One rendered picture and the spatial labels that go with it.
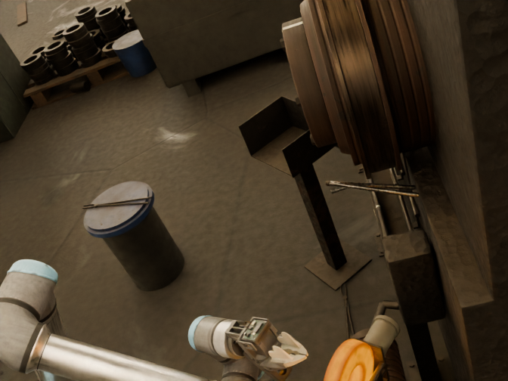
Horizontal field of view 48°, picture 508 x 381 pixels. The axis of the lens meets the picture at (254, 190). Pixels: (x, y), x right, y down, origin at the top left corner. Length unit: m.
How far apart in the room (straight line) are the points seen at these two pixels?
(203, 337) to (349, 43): 0.78
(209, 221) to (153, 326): 0.62
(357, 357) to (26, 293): 0.77
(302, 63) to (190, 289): 1.60
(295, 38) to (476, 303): 0.60
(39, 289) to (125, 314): 1.21
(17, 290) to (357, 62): 0.93
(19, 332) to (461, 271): 0.95
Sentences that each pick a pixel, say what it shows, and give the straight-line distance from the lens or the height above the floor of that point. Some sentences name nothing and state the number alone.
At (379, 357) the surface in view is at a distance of 1.26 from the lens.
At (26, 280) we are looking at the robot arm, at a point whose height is 0.94.
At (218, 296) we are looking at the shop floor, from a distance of 2.48.
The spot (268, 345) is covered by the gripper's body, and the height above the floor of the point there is 0.71.
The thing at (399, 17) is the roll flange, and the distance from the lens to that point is 1.10.
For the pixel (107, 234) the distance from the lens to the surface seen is 2.40.
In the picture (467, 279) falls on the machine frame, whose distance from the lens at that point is 1.12.
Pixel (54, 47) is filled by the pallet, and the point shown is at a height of 0.34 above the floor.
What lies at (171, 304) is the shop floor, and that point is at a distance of 2.57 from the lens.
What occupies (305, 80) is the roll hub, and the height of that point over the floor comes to 1.19.
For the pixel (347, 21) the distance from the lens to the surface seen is 1.08.
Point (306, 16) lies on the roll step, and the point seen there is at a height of 1.28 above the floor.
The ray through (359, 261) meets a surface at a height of 0.01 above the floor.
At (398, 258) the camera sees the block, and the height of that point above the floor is 0.80.
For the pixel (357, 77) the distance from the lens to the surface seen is 1.06.
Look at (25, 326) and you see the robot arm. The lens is 1.42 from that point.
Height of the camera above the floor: 1.74
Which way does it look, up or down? 37 degrees down
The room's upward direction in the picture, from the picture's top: 24 degrees counter-clockwise
